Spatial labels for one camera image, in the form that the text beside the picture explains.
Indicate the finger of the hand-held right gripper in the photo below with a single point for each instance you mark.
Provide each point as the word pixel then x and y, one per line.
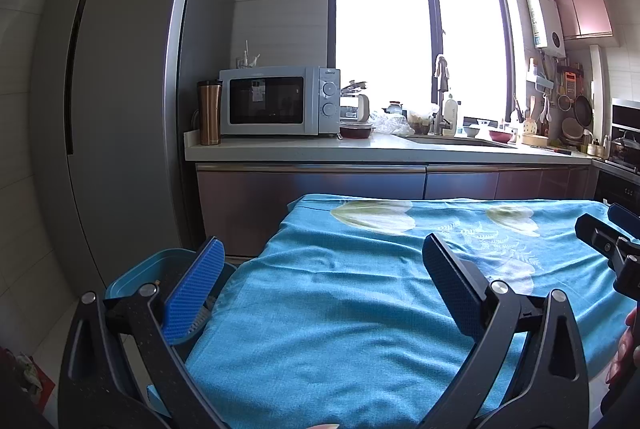
pixel 625 219
pixel 597 234

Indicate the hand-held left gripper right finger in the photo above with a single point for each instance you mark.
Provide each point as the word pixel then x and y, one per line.
pixel 455 289

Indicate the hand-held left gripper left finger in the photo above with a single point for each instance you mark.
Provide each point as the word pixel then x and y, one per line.
pixel 192 294

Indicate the teal plastic bin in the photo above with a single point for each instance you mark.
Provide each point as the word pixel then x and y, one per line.
pixel 130 274

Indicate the person's right hand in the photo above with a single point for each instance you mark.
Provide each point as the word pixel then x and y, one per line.
pixel 622 349

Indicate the built-in black oven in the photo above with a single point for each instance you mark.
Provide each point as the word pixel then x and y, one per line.
pixel 620 189

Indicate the black countertop oven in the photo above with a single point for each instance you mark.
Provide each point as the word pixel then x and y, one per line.
pixel 625 134

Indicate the blue floral tablecloth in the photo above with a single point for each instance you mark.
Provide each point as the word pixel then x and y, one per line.
pixel 350 309

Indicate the bamboo steamer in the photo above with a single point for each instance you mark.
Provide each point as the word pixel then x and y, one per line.
pixel 535 139

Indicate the hanging frying pan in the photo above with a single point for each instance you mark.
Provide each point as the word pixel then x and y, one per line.
pixel 582 109

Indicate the kitchen sink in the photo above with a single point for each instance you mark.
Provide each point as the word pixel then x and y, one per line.
pixel 460 141

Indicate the kitchen counter cabinet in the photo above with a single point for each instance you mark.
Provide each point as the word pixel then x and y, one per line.
pixel 310 189

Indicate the white bowl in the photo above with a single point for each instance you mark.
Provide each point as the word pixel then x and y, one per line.
pixel 471 131

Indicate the white dish soap bottle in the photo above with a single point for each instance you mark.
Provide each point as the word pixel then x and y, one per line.
pixel 451 114

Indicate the clear plastic bag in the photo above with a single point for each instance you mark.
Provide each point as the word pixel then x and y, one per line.
pixel 392 124

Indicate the copper travel tumbler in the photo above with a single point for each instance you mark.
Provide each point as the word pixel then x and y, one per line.
pixel 209 114

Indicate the dark red lidded bowl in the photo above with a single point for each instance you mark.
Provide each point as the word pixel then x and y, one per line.
pixel 356 130

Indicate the grey double-door refrigerator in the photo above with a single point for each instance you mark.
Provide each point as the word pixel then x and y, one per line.
pixel 130 109

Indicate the red bag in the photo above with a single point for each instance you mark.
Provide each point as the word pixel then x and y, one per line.
pixel 15 399

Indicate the pale blue microwave oven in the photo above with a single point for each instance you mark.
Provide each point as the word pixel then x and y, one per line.
pixel 270 101

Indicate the glass kettle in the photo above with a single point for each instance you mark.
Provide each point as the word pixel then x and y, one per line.
pixel 355 106

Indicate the steel kitchen faucet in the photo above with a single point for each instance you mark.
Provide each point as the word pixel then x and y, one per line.
pixel 441 79

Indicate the white ornament on microwave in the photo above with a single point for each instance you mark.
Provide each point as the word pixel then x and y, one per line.
pixel 247 56

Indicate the kitchen window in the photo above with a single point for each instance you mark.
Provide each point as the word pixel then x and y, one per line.
pixel 380 19

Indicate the wall utensil shelf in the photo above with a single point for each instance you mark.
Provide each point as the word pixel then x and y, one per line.
pixel 542 79

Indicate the white wall water heater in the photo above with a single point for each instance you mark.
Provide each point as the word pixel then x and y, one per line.
pixel 544 19

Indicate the pink wall cabinet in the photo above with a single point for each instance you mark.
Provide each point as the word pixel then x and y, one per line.
pixel 580 6

